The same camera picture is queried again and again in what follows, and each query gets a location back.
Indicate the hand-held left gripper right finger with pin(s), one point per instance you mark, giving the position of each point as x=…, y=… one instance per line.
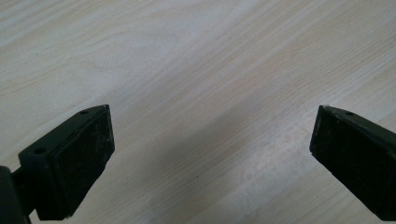
x=355, y=155

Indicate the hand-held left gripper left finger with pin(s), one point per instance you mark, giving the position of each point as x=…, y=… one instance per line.
x=71, y=165

